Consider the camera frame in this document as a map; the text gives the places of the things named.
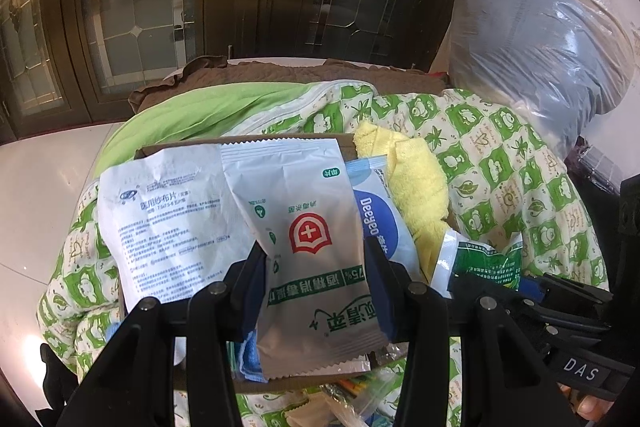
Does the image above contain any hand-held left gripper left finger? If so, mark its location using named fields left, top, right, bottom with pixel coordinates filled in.
left=57, top=239, right=268, bottom=427

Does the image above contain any dark cloth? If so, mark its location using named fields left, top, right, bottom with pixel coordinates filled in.
left=39, top=342, right=83, bottom=410

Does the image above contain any green and white sachet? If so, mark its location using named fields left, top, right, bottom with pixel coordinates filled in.
left=431, top=229, right=523, bottom=295

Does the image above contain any clear packet with colourful contents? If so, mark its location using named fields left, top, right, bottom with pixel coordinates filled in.
left=317, top=354, right=403, bottom=427

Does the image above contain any brown quilted blanket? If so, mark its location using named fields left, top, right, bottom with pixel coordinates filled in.
left=127, top=57, right=451, bottom=115

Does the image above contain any cardboard box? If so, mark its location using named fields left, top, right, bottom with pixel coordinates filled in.
left=120, top=132, right=451, bottom=395

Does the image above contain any person's right hand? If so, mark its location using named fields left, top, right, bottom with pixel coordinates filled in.
left=557, top=382, right=623, bottom=427

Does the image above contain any blue and white wipes packet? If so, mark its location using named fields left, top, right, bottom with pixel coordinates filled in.
left=345, top=154, right=426, bottom=283

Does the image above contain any white gauze packet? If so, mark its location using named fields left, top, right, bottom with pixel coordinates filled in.
left=97, top=143, right=273, bottom=313

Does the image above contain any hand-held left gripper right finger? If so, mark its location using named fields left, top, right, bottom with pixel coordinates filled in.
left=365, top=239, right=566, bottom=427

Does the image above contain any blue microfiber cloth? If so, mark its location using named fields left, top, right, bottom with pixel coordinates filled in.
left=227, top=329, right=268, bottom=383

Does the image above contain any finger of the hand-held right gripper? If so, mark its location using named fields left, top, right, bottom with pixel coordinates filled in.
left=447, top=274, right=566, bottom=343
left=520, top=273, right=615, bottom=310

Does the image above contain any grey wipe packet red emblem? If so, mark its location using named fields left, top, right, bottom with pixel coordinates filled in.
left=220, top=138, right=396, bottom=380

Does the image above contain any large clear plastic bedding bag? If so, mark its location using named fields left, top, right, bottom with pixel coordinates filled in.
left=447, top=0, right=633, bottom=158

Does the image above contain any green and white printed blanket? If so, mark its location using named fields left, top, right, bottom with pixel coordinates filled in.
left=37, top=79, right=611, bottom=427

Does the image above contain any yellow terry towel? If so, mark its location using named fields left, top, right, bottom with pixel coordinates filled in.
left=352, top=121, right=451, bottom=278

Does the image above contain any crinkled shiny plastic wrap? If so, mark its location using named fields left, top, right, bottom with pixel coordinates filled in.
left=575, top=134, right=628, bottom=190

